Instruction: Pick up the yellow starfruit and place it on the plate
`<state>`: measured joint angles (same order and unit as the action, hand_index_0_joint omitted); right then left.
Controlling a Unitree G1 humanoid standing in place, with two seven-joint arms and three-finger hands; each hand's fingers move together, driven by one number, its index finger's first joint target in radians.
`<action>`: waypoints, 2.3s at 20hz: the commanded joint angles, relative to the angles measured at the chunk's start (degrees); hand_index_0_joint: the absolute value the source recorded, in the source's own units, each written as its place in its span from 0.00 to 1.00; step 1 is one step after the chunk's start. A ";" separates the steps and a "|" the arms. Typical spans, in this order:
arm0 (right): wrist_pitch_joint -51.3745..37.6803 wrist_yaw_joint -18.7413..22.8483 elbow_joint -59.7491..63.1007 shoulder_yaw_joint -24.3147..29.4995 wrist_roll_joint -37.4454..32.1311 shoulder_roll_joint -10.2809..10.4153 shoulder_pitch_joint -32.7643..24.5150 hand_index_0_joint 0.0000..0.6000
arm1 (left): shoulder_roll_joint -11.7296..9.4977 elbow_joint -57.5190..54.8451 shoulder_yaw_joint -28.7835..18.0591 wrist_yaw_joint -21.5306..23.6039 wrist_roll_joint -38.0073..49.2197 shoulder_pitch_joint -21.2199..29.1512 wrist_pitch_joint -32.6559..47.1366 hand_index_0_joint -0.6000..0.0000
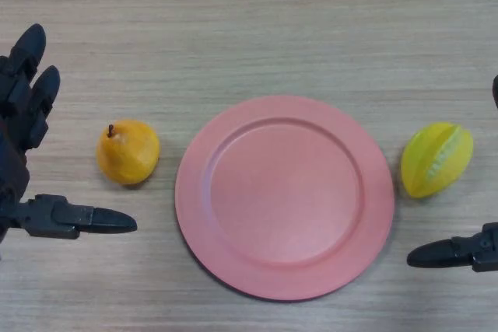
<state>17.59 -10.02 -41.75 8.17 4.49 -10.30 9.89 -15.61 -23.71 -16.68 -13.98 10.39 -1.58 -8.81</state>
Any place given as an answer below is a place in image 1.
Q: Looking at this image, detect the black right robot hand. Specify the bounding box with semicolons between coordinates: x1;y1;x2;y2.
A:
406;74;498;274

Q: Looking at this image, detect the pink round plate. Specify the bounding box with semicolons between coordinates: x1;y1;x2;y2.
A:
174;94;395;302

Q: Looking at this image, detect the orange yellow pear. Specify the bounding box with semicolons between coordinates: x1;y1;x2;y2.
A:
96;119;161;186

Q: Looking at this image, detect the yellow starfruit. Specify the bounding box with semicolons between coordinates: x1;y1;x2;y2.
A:
401;122;475;199

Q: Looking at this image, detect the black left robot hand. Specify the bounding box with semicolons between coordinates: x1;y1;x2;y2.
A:
0;23;139;250

